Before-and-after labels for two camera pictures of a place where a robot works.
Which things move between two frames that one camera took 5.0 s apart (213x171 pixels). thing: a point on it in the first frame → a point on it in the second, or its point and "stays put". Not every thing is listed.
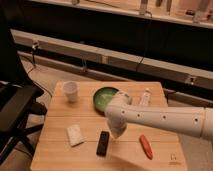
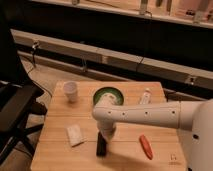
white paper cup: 70,89 stays put
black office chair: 17,96 stays put
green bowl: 102,97 stays put
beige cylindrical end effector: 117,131 → 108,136
